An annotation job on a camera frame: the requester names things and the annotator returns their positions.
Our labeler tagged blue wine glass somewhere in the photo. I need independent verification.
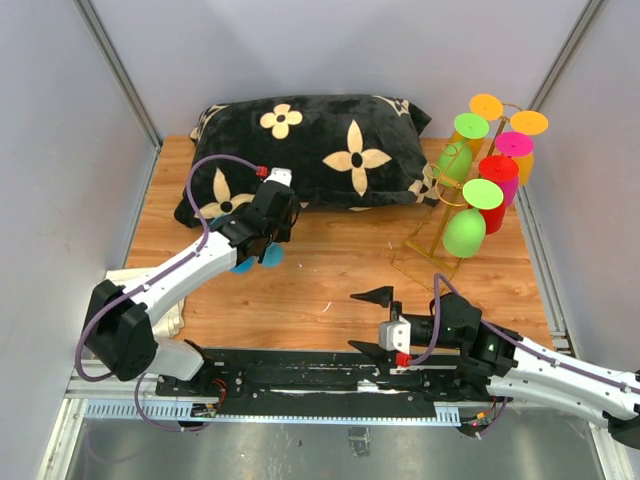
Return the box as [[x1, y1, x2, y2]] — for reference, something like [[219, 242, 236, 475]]
[[209, 215, 255, 274], [262, 243, 284, 268]]

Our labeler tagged blue wine glass front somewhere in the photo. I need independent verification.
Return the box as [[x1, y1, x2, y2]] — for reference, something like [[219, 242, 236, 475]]
[[209, 215, 255, 274]]

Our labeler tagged red wine glass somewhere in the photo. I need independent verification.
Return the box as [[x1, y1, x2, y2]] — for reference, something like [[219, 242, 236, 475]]
[[479, 155, 519, 235]]

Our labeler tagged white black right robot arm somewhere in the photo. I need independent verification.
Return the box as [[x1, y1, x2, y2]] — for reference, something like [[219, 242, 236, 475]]
[[352, 286, 639, 449]]

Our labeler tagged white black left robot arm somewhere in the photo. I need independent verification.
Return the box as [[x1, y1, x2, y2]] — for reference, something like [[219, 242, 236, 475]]
[[81, 169, 299, 396]]

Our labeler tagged green wine glass left row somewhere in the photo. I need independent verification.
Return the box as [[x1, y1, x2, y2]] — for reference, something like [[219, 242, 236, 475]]
[[436, 112, 489, 187]]

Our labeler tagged pink wine glass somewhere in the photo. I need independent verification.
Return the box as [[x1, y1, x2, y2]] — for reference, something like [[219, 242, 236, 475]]
[[496, 132, 534, 206]]

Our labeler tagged orange wine glass back left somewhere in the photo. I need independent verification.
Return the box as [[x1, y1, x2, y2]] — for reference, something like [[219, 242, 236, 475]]
[[449, 93, 504, 155]]

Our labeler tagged orange wine glass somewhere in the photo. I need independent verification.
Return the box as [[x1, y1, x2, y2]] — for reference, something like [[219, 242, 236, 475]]
[[449, 93, 504, 155], [510, 110, 549, 186]]

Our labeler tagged orange wine glass back right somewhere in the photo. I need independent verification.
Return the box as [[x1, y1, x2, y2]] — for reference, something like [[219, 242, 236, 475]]
[[510, 110, 549, 186]]

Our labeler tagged black floral plush pillow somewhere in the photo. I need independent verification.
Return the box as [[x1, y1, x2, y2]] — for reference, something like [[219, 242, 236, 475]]
[[174, 94, 438, 228]]

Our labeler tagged white folded cloth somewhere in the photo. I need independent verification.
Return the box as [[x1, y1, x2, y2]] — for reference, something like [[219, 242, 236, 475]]
[[103, 267, 187, 341]]

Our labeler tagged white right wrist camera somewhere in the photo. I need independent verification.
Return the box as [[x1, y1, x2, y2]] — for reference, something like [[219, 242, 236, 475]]
[[378, 318, 411, 354]]

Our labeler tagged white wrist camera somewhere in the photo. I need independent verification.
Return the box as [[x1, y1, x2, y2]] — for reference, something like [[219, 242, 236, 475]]
[[378, 318, 411, 354], [265, 168, 293, 187]]

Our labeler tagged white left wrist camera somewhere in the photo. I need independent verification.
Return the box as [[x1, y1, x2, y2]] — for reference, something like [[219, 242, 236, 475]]
[[265, 168, 293, 187]]

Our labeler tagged gold wire glass rack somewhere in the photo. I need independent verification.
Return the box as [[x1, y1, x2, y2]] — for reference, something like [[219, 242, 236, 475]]
[[391, 101, 524, 289]]

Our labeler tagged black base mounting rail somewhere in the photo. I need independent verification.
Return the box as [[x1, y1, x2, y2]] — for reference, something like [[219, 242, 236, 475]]
[[155, 348, 494, 422]]

